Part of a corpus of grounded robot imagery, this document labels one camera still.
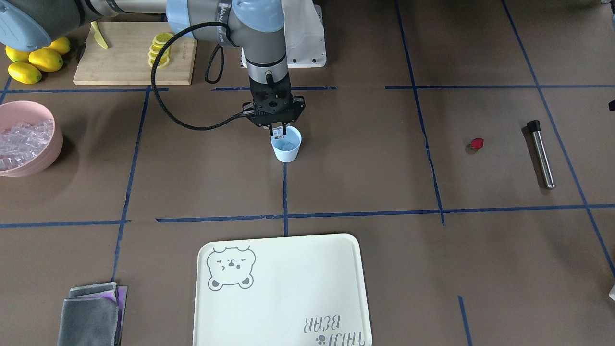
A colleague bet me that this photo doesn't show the lemon slices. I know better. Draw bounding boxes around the lemon slices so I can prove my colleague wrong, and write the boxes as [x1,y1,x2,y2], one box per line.
[148,32,173,68]

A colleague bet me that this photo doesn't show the wooden cutting board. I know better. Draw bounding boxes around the wooden cutting board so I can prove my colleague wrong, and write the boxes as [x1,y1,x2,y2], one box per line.
[73,22,197,86]

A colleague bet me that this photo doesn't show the steel muddler black tip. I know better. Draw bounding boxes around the steel muddler black tip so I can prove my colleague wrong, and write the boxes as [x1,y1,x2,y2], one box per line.
[527,120,556,190]

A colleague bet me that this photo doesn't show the light blue plastic cup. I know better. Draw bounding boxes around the light blue plastic cup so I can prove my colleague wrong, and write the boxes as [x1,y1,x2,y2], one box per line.
[270,126,302,163]

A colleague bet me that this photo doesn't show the pink bowl of ice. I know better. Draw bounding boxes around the pink bowl of ice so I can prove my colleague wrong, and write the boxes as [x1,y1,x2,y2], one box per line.
[1,100,63,177]

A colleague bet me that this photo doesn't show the red strawberry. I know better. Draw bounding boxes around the red strawberry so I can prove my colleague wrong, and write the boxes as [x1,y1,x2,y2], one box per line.
[468,138,485,151]

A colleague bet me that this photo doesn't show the cream bear tray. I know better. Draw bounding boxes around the cream bear tray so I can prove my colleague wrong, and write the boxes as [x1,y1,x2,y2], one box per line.
[192,234,373,346]

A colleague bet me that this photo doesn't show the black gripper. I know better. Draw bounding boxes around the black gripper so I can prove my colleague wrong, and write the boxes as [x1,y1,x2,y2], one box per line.
[242,77,306,138]

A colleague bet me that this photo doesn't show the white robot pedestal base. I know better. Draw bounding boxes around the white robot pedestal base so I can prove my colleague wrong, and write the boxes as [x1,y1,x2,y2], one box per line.
[232,0,327,68]

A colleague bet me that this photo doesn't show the yellow lemon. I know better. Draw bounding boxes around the yellow lemon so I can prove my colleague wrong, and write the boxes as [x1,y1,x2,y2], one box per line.
[28,48,64,72]
[5,46,30,63]
[47,37,71,56]
[7,62,42,85]

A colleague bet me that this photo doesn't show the grey folded cloth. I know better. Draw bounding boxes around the grey folded cloth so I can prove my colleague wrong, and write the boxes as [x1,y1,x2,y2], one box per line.
[57,281,129,346]

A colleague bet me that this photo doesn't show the yellow plastic knife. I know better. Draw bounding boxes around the yellow plastic knife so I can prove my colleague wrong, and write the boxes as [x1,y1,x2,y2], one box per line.
[90,21,109,49]

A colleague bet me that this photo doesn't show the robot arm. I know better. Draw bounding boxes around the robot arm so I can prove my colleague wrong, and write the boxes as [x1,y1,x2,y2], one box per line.
[0,0,305,139]

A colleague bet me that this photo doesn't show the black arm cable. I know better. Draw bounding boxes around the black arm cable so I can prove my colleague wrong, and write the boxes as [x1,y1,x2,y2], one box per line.
[151,22,250,131]

